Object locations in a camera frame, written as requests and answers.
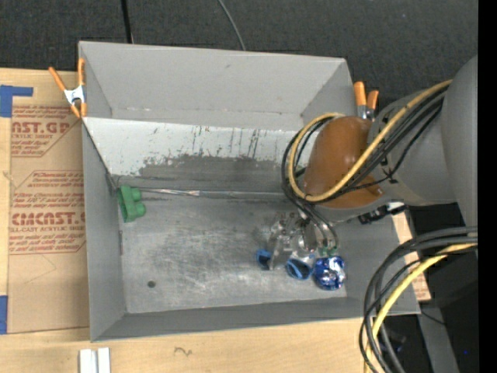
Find black cylinder on white bracket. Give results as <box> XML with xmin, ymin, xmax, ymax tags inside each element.
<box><xmin>357</xmin><ymin>202</ymin><xmax>407</xmax><ymax>225</ymax></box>

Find blue sunglasses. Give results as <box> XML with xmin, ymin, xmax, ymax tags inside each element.
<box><xmin>255</xmin><ymin>248</ymin><xmax>314</xmax><ymax>281</ymax></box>

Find green toy brick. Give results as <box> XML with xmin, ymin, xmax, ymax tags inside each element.
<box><xmin>117</xmin><ymin>184</ymin><xmax>147</xmax><ymax>224</ymax></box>

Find blue and white crumpled packet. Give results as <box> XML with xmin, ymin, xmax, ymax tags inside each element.
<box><xmin>313</xmin><ymin>255</ymin><xmax>347</xmax><ymax>291</ymax></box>

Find grey metal bin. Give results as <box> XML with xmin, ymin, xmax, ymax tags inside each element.
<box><xmin>77</xmin><ymin>40</ymin><xmax>422</xmax><ymax>343</ymax></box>

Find brown cardboard board red print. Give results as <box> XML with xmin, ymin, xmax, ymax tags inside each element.
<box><xmin>0</xmin><ymin>67</ymin><xmax>91</xmax><ymax>335</ymax></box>

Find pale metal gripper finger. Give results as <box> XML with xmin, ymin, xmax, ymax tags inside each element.
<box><xmin>292</xmin><ymin>244</ymin><xmax>314</xmax><ymax>266</ymax></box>
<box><xmin>269</xmin><ymin>239</ymin><xmax>288</xmax><ymax>271</ymax></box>

